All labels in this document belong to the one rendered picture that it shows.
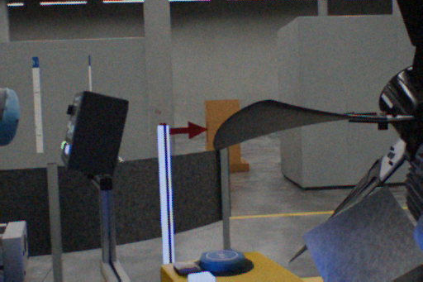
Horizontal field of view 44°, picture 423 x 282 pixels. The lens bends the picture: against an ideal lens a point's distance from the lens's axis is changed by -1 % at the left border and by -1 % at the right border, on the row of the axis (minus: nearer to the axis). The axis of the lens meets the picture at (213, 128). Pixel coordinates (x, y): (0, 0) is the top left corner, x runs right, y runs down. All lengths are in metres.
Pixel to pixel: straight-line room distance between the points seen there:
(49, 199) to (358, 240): 1.84
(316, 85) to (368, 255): 6.21
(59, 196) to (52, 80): 4.52
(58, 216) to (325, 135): 4.99
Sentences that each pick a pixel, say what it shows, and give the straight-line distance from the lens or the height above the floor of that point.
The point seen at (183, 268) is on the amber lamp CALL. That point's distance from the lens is 0.46.
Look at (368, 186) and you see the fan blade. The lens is 0.93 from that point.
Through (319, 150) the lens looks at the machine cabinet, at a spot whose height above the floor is 0.52.
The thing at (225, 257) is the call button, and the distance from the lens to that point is 0.47.
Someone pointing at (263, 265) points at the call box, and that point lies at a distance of 0.48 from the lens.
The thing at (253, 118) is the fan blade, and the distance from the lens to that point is 0.73.
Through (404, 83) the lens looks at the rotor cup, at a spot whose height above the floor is 1.23.
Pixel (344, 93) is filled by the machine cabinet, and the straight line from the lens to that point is 7.07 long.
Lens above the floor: 1.22
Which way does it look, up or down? 3 degrees down
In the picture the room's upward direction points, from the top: 2 degrees counter-clockwise
